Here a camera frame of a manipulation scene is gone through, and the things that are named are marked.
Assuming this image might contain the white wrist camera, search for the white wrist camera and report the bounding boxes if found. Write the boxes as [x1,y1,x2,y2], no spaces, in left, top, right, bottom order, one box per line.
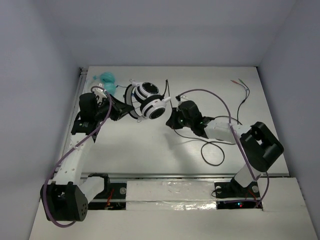
[175,94,189,106]
[90,83,107,105]

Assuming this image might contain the white foil-covered block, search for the white foil-covered block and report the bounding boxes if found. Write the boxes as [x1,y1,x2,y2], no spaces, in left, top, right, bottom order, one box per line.
[125,180,217,211]

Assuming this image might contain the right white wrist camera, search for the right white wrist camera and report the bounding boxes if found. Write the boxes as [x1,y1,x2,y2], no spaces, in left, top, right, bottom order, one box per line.
[175,94,189,106]

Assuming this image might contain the black headphone cable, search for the black headphone cable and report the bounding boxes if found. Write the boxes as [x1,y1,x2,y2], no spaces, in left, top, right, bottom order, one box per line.
[159,79,252,167]

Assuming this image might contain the teal white headphones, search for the teal white headphones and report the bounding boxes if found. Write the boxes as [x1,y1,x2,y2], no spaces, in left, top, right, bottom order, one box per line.
[86,72,117,96]

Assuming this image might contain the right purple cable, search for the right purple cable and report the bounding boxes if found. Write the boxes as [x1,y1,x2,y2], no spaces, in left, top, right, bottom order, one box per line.
[178,89,270,209]

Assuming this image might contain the white black headphones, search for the white black headphones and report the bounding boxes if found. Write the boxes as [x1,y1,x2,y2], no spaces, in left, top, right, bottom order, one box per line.
[124,79,172,122]

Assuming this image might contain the aluminium rail front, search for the aluminium rail front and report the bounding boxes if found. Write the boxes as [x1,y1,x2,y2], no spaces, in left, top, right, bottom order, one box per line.
[79,172,291,180]

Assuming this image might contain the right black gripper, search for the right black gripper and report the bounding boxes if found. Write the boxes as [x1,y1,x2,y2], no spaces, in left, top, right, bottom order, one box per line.
[166,107,194,130]

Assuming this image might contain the aluminium rail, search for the aluminium rail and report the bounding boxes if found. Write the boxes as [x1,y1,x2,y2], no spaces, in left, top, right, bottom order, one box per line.
[79,172,291,180]
[57,67,89,162]

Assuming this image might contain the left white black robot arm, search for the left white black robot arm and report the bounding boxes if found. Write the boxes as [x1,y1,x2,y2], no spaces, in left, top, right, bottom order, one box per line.
[40,91,134,228]

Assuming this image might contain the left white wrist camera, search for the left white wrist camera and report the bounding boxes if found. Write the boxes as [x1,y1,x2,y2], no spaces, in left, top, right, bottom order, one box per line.
[90,83,107,105]

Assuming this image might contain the aluminium rail left side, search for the aluminium rail left side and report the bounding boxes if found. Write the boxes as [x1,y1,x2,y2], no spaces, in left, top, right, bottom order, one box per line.
[57,67,89,162]

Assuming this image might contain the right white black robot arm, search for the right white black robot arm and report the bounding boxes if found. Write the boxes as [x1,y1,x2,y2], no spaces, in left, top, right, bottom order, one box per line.
[166,100,284,199]

